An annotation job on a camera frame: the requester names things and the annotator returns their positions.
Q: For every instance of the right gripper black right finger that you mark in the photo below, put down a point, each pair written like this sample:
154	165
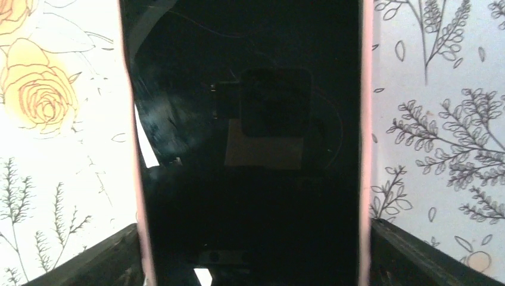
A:
399	258

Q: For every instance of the phone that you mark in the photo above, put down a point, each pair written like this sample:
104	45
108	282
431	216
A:
252	110

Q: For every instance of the floral patterned table mat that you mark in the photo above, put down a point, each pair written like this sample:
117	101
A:
431	130

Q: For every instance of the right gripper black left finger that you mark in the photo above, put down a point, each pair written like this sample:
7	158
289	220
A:
115	261

